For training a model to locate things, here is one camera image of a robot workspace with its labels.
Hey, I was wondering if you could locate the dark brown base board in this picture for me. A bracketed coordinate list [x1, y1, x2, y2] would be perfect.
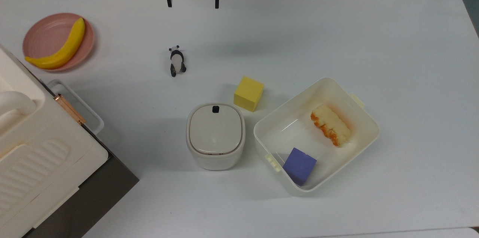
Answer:
[22, 155, 140, 238]

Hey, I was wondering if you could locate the small panda figurine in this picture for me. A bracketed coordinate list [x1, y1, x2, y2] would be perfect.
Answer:
[168, 45, 187, 77]

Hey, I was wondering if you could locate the yellow foam cube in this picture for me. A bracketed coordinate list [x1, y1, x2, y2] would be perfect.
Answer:
[234, 76, 265, 112]

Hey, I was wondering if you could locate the white trash can with lid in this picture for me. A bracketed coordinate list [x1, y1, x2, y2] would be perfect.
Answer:
[186, 103, 247, 171]

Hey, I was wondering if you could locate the purple foam cube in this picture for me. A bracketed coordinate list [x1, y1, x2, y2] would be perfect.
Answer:
[282, 147, 317, 187]

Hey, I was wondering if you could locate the pink round plate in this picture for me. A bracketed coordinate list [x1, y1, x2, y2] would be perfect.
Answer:
[22, 13, 95, 72]

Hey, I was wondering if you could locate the large white appliance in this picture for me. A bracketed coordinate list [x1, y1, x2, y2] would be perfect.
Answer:
[0, 45, 109, 238]

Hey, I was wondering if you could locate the white plastic container box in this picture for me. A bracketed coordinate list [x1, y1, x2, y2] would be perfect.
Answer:
[253, 77, 381, 195]

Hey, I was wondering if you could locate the yellow banana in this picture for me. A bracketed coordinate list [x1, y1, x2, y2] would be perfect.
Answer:
[25, 18, 86, 70]

